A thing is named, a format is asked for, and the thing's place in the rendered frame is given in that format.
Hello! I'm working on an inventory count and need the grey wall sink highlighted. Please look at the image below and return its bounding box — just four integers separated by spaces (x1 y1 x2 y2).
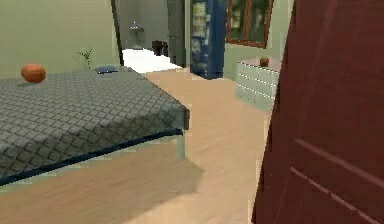
128 21 145 50

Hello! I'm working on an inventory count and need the blue bookshelf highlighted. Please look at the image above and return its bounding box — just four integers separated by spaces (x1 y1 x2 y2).
189 0 228 80

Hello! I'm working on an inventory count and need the dark red room door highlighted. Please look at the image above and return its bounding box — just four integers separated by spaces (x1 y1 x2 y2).
250 0 384 224

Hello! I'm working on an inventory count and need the grey quilted bed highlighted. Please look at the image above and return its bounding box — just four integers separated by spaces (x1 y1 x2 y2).
0 65 192 188

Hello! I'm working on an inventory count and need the dark blue book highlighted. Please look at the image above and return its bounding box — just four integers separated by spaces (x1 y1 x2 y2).
94 65 119 75

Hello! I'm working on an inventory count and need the pale green chest of drawers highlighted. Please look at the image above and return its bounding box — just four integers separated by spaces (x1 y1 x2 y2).
235 57 283 112

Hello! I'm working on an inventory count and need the orange basketball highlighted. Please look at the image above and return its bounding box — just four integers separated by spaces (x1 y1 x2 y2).
20 63 47 84

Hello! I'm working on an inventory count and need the dark brown bin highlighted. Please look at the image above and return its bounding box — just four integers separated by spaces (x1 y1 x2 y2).
151 39 169 57

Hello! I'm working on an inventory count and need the grey-green room door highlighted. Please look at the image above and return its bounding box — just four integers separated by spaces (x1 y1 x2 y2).
166 0 187 69

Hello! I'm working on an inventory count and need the small green house plant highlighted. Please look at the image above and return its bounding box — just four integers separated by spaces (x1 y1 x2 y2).
73 47 94 70

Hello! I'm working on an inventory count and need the brown framed window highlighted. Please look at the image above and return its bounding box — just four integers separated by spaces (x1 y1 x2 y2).
225 0 275 50

